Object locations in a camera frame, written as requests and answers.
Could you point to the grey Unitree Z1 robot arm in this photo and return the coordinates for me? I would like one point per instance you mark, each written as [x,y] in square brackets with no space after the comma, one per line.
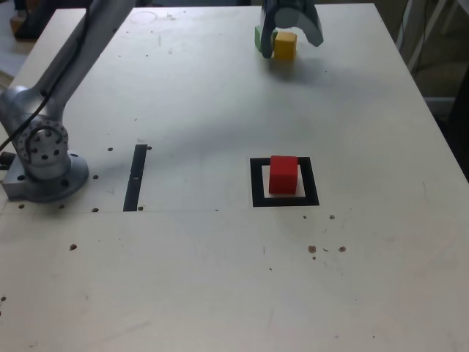
[40,161]

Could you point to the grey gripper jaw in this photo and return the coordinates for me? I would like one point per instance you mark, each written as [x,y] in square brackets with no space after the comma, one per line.
[306,22]
[266,40]

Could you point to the yellow cube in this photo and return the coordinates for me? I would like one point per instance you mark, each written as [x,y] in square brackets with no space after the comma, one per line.
[286,45]

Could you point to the green cube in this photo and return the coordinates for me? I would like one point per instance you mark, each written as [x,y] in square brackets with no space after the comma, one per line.
[257,38]

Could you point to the black tape square outline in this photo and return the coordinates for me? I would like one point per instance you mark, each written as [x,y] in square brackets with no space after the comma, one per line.
[256,183]

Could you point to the black tape strip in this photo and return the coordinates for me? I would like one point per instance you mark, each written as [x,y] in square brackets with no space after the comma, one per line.
[135,179]

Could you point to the red cube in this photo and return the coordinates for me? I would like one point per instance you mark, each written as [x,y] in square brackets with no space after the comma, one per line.
[282,176]

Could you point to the white metal frame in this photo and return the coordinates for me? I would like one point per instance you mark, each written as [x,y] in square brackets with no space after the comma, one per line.
[426,33]

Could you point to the orange-brown box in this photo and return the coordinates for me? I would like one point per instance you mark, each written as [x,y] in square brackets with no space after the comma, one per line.
[17,25]

